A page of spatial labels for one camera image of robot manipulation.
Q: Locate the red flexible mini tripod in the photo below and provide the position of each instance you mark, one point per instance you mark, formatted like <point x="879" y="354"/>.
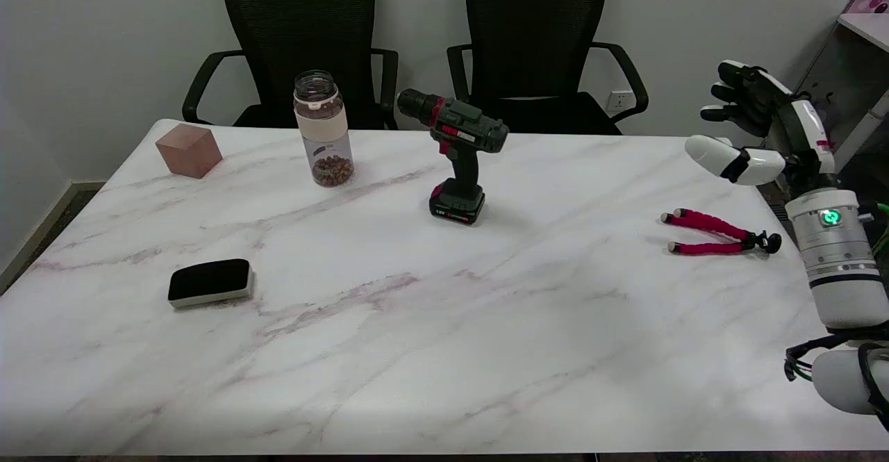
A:
<point x="708" y="233"/>

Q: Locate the white desk with cartoon panel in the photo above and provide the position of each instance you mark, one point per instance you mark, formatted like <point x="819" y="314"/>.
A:
<point x="851" y="80"/>

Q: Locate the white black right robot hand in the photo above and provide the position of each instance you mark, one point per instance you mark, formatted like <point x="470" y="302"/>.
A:
<point x="753" y="160"/>

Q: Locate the black mesh office chair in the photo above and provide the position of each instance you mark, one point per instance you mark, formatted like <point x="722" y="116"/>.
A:
<point x="542" y="38"/>
<point x="298" y="38"/>

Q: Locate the black whiteboard eraser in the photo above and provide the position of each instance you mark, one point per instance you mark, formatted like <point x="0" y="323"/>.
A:
<point x="209" y="281"/>

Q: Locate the white wall power socket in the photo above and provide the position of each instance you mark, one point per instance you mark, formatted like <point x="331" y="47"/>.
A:
<point x="619" y="101"/>

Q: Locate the clear jar with nuts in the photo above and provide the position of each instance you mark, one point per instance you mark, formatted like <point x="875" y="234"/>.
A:
<point x="323" y="132"/>

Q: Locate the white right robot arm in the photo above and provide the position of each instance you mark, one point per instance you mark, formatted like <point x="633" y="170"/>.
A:
<point x="837" y="253"/>

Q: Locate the pink wooden cube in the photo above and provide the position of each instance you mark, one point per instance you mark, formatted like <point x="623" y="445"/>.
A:
<point x="188" y="149"/>

